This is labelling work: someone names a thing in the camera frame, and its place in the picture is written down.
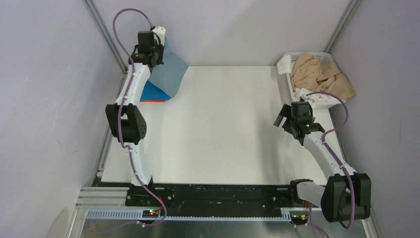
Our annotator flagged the grey-blue t-shirt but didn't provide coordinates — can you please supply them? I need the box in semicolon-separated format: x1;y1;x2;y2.
148;38;189;98

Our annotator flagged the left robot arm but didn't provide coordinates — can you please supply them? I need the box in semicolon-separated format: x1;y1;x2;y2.
105;29;164;187

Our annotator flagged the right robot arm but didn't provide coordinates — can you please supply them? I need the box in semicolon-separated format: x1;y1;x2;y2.
274;101;371;223

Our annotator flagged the folded blue t-shirt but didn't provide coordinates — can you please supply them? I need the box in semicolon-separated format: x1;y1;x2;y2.
140;81;171;100

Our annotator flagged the beige crumpled t-shirt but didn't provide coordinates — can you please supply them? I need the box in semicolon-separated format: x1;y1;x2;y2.
290;52;356;99

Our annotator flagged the folded orange t-shirt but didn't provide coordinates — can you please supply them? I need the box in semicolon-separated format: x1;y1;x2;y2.
140;100;166;103

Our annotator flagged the white laundry basket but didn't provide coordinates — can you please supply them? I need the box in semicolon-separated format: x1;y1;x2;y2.
283;51;340;109

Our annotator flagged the right controller board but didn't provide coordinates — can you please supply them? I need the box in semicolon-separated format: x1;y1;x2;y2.
291;214;310;226

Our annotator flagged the controller board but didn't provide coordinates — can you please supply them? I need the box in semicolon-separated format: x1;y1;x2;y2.
291;214;310;226
142;209;160;219

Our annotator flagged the left controller board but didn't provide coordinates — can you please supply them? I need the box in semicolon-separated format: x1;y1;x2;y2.
142;209;160;219

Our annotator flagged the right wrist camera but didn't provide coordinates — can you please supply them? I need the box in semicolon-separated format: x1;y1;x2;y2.
300;94;317;109

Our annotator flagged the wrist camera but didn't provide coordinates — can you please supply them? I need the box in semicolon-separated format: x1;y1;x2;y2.
151;26;166;46
300;94;317;109

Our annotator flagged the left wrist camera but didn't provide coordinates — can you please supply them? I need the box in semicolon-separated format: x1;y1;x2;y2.
151;26;166;46

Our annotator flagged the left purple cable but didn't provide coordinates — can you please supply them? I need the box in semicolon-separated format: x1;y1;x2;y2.
112;8;168;228

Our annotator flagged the left corner aluminium post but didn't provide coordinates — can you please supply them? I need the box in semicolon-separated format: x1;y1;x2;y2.
82;0;126;72

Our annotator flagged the corner aluminium post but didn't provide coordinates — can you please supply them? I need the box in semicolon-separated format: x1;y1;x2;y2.
324;0;361;53
82;0;126;72

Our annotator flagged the right corner aluminium post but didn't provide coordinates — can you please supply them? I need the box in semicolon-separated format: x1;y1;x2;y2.
324;0;361;53

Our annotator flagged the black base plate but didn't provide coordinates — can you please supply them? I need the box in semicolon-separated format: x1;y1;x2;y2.
125;183;304;218

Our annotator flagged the aluminium frame rail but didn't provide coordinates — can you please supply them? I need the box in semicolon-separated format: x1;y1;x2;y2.
76;185;310;222

